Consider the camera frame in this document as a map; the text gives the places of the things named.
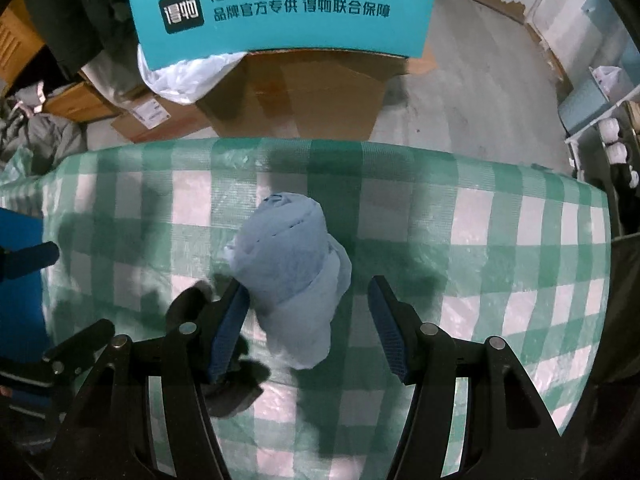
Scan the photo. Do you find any light blue box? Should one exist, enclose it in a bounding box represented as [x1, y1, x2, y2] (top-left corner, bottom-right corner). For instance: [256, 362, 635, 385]
[557, 77, 618, 136]

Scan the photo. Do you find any grey hoodie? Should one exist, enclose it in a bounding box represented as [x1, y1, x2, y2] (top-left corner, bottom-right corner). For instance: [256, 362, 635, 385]
[0, 82, 88, 176]

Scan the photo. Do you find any green checked tablecloth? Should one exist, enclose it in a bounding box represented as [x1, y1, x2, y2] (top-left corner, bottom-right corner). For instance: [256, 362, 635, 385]
[0, 137, 613, 480]

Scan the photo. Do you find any light blue cloth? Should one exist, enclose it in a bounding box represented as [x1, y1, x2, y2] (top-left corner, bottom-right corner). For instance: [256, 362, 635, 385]
[222, 192, 353, 371]

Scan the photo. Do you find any small white plastic bag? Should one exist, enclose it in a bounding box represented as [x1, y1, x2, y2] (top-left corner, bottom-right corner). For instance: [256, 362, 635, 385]
[590, 65, 626, 102]

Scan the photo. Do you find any labelled cardboard box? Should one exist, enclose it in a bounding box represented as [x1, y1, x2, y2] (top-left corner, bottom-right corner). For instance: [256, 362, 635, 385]
[110, 87, 221, 143]

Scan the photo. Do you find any white garment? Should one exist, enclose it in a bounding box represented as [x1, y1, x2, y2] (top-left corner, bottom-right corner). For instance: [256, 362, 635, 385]
[80, 52, 151, 111]

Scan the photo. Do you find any wooden louvered cabinet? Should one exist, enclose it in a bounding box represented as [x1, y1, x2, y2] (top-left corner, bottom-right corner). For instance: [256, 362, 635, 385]
[0, 0, 118, 123]

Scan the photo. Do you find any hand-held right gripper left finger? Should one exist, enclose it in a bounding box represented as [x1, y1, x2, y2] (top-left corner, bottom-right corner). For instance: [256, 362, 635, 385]
[47, 277, 251, 480]

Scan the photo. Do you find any blue-rimmed cardboard box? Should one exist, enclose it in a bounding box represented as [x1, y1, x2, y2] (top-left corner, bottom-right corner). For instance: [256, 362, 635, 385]
[0, 205, 63, 376]

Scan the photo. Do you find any olive hanging jacket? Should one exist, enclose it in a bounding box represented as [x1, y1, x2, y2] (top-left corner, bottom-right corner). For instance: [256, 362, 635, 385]
[25, 0, 146, 78]

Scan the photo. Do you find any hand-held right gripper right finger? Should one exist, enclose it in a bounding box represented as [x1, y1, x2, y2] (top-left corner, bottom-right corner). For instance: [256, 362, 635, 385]
[367, 275, 566, 480]

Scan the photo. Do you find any white shelf rack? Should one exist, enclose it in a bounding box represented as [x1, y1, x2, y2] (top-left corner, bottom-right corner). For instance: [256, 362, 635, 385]
[565, 100, 640, 241]

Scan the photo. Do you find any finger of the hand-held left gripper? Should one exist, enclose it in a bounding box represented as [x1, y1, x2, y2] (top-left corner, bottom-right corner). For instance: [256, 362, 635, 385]
[42, 319, 117, 376]
[0, 241, 60, 283]

